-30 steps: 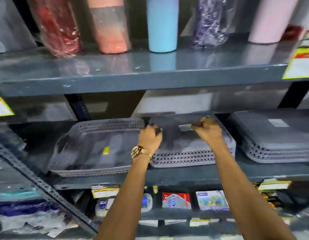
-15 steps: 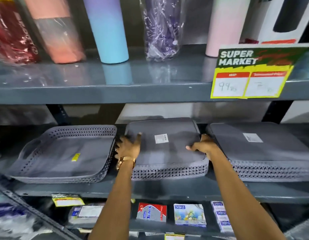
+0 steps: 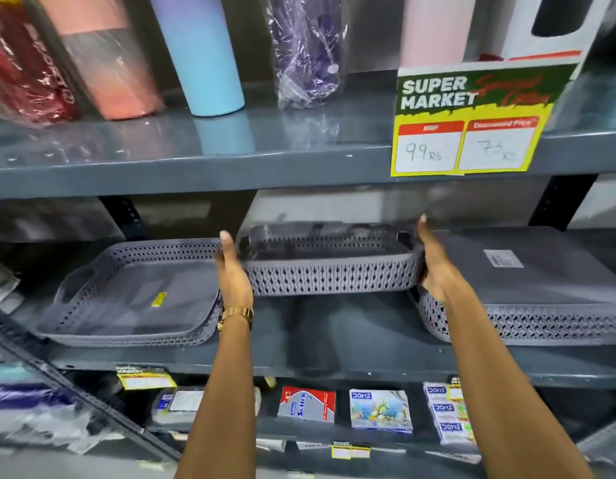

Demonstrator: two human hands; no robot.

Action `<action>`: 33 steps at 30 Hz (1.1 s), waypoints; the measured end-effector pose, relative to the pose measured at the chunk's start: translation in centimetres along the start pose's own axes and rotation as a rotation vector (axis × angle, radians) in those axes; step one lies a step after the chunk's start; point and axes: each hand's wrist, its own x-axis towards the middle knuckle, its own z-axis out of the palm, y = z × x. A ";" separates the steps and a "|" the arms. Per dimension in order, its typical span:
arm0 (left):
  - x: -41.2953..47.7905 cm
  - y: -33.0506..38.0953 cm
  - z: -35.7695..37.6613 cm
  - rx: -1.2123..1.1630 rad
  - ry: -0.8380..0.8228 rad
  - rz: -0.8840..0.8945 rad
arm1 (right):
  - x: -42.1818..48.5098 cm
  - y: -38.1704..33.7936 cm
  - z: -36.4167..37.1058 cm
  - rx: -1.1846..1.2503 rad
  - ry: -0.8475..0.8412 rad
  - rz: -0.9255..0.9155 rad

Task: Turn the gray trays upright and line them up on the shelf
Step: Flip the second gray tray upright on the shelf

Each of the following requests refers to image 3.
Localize person's left hand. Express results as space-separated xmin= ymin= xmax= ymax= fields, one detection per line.
xmin=214 ymin=230 xmax=254 ymax=311

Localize person's right hand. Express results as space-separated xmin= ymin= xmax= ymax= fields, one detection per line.
xmin=417 ymin=215 xmax=469 ymax=306

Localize grey perforated plastic tray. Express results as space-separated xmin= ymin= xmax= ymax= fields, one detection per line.
xmin=236 ymin=223 xmax=428 ymax=297

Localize person's left forearm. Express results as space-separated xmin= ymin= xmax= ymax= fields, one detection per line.
xmin=174 ymin=308 xmax=269 ymax=479

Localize person's right forearm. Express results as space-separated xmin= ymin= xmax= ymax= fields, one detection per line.
xmin=442 ymin=283 xmax=595 ymax=479

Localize gold wristwatch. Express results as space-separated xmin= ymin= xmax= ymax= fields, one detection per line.
xmin=217 ymin=307 xmax=255 ymax=336

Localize grey perforated tray yellow sticker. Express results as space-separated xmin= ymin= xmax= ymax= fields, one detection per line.
xmin=36 ymin=238 xmax=225 ymax=349

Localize upturned grey tray white label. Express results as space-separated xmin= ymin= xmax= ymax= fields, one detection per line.
xmin=409 ymin=226 xmax=616 ymax=347

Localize grey metal shelving rack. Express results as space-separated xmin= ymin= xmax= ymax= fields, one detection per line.
xmin=0 ymin=70 xmax=616 ymax=479

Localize green yellow price sign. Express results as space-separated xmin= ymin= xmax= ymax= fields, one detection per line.
xmin=391 ymin=62 xmax=581 ymax=178

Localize grey packet with white label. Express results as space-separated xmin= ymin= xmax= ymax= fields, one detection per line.
xmin=151 ymin=387 xmax=263 ymax=430

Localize red white stationery box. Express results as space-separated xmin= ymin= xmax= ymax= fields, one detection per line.
xmin=277 ymin=385 xmax=337 ymax=424

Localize stack of blue white packets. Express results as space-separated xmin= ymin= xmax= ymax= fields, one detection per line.
xmin=423 ymin=381 xmax=477 ymax=447

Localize blue white picture box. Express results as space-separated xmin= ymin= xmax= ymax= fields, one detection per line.
xmin=349 ymin=389 xmax=414 ymax=435

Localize blue lilac gradient bottle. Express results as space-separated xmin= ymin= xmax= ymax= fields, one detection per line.
xmin=148 ymin=0 xmax=246 ymax=118

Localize pale pink bottle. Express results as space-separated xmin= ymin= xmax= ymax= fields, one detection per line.
xmin=399 ymin=0 xmax=478 ymax=71

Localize purple bottle in plastic wrap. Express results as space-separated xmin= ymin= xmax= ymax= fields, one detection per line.
xmin=262 ymin=0 xmax=349 ymax=110

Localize small yellow shelf price label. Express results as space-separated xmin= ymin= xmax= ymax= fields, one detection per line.
xmin=331 ymin=441 xmax=372 ymax=460

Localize pink peach bottle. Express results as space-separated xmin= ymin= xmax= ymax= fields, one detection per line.
xmin=36 ymin=0 xmax=165 ymax=121

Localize white box with black bottle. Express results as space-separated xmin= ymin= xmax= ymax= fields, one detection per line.
xmin=480 ymin=0 xmax=615 ymax=63

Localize clear plastic wrapped packets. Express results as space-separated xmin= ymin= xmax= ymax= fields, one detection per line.
xmin=0 ymin=344 xmax=109 ymax=454

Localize red bottle in plastic wrap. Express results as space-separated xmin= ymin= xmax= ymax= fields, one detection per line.
xmin=0 ymin=0 xmax=82 ymax=126

